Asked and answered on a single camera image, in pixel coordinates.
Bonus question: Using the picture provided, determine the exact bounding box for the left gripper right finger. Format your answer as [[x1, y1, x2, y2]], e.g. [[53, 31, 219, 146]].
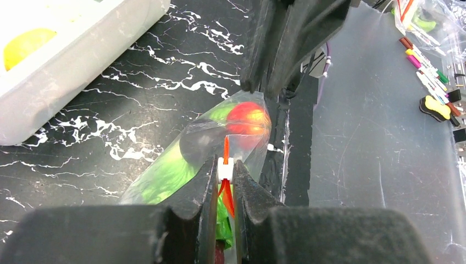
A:
[[232, 161, 432, 263]]

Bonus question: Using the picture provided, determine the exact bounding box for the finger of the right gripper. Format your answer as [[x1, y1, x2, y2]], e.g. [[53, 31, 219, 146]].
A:
[[265, 1, 352, 98], [240, 1, 282, 93]]

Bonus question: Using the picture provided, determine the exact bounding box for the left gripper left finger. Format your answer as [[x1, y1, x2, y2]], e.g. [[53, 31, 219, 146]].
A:
[[1, 156, 218, 263]]

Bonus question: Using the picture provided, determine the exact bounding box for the green napa cabbage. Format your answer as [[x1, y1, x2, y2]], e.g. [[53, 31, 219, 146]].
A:
[[120, 103, 237, 250]]

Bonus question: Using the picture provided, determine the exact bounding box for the clear zip top bag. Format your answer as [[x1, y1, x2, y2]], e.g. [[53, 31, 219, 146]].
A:
[[121, 91, 275, 263]]

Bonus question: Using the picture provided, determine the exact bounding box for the red tomato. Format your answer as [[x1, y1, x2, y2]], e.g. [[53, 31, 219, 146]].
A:
[[226, 102, 271, 135]]

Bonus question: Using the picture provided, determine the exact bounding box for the dark purple fruit back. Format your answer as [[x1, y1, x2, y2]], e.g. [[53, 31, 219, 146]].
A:
[[179, 119, 227, 167]]

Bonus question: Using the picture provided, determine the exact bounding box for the white plastic bin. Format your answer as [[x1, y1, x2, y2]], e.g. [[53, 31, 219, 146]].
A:
[[1, 1, 170, 146]]

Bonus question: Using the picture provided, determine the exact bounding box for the plastic bag with items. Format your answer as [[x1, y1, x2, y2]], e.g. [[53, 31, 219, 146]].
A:
[[392, 1, 465, 60]]

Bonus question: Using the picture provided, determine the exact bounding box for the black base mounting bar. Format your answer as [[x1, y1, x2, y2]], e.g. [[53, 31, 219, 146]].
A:
[[258, 73, 321, 208]]

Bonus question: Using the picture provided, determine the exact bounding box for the markers and eraser pile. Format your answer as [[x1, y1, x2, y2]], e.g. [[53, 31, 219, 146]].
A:
[[398, 37, 465, 128]]

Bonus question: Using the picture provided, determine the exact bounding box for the orange fruit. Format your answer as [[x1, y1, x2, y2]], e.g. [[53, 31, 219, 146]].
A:
[[3, 28, 57, 71]]

